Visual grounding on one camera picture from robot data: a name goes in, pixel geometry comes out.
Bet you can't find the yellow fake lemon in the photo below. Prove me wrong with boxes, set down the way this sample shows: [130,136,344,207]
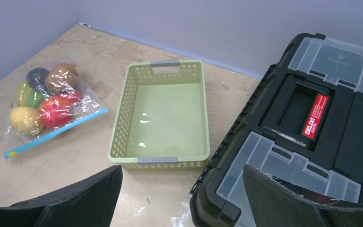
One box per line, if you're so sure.
[9,106,45,136]

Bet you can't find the green yellow fake mango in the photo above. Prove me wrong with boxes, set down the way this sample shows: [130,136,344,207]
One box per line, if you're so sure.
[14,80,45,109]

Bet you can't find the red fake apple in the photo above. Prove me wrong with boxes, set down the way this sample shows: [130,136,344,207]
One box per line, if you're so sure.
[41,105,72,130]

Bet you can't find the green perforated plastic basket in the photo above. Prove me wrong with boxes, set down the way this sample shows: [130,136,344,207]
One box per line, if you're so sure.
[108,60,210,170]

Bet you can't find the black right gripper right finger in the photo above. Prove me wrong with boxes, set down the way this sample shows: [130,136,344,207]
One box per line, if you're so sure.
[243,164,363,227]

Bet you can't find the red orange fake tomato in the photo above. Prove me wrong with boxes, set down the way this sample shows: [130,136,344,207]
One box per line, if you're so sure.
[39,91,83,111]

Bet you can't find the dark purple fake fruit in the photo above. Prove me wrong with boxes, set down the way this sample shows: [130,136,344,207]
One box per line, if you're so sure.
[26,67,50,93]

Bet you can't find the brown fake potato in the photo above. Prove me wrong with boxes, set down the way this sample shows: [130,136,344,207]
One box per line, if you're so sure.
[45,63,78,93]

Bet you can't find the clear zip bag blue seal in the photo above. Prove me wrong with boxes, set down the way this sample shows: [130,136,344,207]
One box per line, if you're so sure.
[3,54,108,159]

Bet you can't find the black toolbox clear lids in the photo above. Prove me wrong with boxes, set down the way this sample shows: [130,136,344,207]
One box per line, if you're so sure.
[190,33,363,227]

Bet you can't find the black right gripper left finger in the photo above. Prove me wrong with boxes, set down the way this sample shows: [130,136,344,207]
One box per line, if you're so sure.
[0,165,123,227]

